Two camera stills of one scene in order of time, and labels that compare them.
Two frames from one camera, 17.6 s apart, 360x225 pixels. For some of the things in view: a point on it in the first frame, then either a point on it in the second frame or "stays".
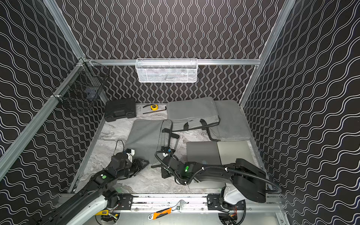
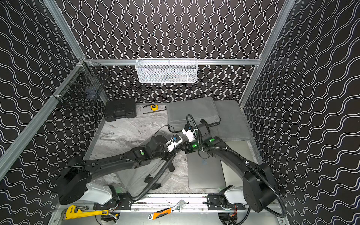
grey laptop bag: x=147 y=138 -> x=138 y=182
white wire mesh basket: x=166 y=70 stays
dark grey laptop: x=206 y=152 stays
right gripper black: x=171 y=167 -> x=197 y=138
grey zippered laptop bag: x=232 y=125 stays
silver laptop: x=229 y=151 stays
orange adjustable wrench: x=160 y=213 stays
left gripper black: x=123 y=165 -> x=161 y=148
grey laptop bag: x=186 y=114 stays
